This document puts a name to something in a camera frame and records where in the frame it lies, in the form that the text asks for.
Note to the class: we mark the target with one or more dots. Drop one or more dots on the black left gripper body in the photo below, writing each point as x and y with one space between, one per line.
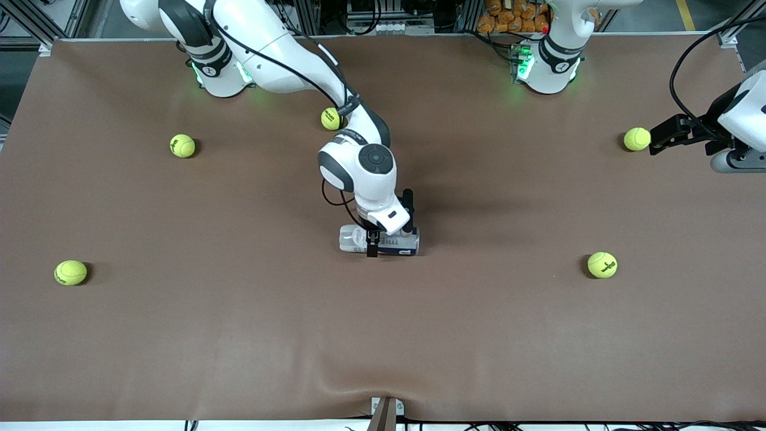
705 127

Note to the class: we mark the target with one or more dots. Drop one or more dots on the clear tennis ball can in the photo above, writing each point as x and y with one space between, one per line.
353 238

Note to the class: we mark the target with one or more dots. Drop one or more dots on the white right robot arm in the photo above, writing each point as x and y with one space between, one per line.
371 173

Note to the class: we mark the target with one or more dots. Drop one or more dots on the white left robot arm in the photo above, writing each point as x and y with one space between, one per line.
553 66

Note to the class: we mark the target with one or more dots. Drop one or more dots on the yellow tennis ball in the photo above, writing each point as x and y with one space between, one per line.
602 264
182 145
329 120
70 272
637 139

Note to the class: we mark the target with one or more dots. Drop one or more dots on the brown table mat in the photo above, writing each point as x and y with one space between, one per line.
383 329

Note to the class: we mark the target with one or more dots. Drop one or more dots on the white terminal strip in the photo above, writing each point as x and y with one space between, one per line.
389 27

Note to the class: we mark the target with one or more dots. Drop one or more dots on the orange mesh bag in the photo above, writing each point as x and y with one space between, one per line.
508 21

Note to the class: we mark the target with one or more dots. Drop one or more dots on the aluminium frame strut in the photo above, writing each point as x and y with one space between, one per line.
36 31
731 33

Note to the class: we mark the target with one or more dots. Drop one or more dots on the metal table edge bracket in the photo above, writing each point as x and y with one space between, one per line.
386 416

